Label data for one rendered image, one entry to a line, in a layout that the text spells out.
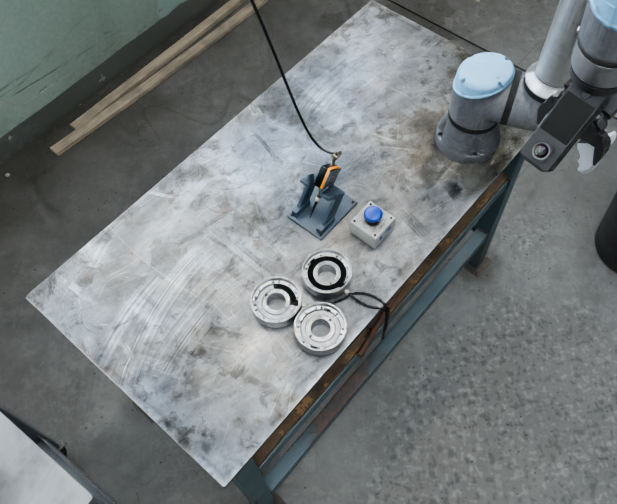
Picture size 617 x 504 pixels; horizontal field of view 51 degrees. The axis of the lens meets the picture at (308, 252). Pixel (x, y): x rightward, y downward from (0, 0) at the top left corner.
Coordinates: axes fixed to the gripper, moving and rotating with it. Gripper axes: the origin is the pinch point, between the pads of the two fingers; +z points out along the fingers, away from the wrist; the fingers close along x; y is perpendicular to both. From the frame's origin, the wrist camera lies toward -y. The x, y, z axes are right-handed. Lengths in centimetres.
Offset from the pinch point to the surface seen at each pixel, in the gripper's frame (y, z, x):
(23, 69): -53, 90, 185
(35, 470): -103, 37, 37
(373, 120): 4, 50, 50
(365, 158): -5, 47, 43
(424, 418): -34, 122, -2
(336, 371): -44, 64, 15
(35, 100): -58, 104, 185
